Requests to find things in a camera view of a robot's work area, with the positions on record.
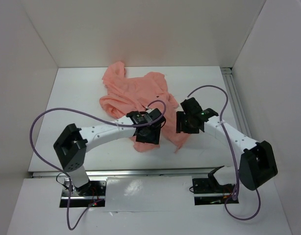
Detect pink zip-up jacket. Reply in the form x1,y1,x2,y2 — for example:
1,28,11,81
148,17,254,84
100,62,190,151

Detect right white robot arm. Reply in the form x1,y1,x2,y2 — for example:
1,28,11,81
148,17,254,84
176,97,278,191

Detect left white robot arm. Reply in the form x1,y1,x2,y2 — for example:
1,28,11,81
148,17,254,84
53,108,166,195

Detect right side aluminium rails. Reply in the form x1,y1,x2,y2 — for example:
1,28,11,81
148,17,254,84
220,68,253,139

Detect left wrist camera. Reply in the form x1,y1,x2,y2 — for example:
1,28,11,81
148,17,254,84
126,111,153,127

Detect front aluminium rail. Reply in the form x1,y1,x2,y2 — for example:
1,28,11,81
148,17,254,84
27,167,216,178

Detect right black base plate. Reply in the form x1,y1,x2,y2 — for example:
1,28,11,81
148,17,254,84
189,178,235,206

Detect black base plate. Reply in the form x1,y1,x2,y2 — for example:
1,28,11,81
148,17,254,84
59,178,107,208
189,178,235,206

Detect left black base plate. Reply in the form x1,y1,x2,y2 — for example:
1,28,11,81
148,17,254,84
59,178,107,208

